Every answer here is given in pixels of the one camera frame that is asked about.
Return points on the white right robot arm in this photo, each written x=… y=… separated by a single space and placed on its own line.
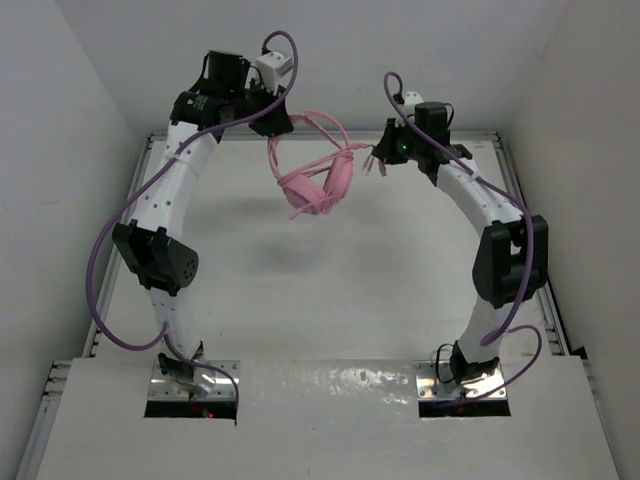
x=511 y=262

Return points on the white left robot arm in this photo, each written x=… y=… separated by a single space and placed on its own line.
x=230 y=91

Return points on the white front cover board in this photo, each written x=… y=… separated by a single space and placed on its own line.
x=326 y=420

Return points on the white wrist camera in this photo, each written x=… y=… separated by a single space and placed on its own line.
x=272 y=67
x=411 y=100

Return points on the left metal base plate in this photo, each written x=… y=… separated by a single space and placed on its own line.
x=207 y=384

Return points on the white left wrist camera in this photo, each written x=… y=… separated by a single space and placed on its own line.
x=272 y=67

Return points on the pink headphones with cable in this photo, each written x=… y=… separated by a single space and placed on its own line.
x=317 y=187

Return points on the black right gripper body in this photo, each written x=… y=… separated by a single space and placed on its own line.
x=403 y=144

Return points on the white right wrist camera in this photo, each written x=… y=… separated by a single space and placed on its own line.
x=411 y=100

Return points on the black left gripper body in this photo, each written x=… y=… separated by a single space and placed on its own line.
x=263 y=125

